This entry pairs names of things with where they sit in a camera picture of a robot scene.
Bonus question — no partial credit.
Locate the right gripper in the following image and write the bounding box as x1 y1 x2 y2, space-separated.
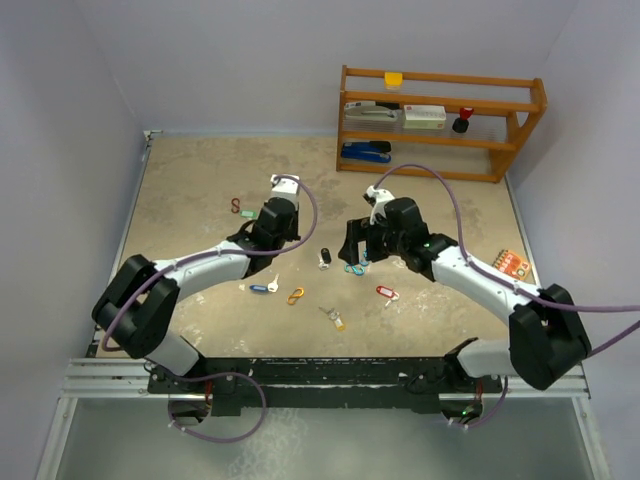
339 215 407 266

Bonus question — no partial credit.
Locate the green tag key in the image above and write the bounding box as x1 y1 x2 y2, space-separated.
239 210 258 219

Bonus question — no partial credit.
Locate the yellow tag key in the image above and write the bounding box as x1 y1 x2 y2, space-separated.
319 307 346 332

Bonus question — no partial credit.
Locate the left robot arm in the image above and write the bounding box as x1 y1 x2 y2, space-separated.
91 197 300 392

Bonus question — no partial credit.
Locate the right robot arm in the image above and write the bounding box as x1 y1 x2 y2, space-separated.
338 188 592 391

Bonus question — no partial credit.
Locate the black tag key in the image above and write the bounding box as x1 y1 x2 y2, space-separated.
318 248 332 271

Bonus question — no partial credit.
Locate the blue tag key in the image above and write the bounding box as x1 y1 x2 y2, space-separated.
249 274 280 293

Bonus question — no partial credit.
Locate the red tag key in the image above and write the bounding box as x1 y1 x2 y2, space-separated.
376 285 400 308

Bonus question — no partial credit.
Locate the orange carabiner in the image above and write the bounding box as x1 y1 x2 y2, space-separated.
287 287 305 306

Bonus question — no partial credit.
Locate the blue stapler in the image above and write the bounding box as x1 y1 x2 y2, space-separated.
340 141 392 164

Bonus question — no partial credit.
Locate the wooden shelf rack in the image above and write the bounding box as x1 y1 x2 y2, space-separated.
336 66 548 183

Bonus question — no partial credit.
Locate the grey stapler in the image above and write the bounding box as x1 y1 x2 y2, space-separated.
344 100 400 122

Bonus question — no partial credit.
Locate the white cardboard box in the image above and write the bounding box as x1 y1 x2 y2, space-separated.
403 105 447 130

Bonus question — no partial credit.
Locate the yellow block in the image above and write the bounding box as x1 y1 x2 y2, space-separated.
383 72 404 91

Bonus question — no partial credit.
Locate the orange spiral notebook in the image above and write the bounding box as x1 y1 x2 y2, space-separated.
492 249 531 281

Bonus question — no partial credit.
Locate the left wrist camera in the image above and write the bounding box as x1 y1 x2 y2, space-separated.
270 174 300 204

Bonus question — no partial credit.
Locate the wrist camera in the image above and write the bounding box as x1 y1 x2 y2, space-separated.
363 185 395 225
270 174 300 204

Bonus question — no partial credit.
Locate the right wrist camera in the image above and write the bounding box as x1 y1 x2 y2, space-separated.
363 185 395 225

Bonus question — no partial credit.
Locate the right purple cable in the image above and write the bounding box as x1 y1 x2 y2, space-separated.
372 163 640 431

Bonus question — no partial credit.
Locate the purple cable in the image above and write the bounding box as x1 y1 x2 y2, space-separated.
102 173 319 444
372 163 640 431

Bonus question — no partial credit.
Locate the black base frame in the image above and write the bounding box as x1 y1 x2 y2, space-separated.
148 356 502 417

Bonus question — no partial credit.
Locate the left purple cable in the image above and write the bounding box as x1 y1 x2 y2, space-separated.
102 173 319 444

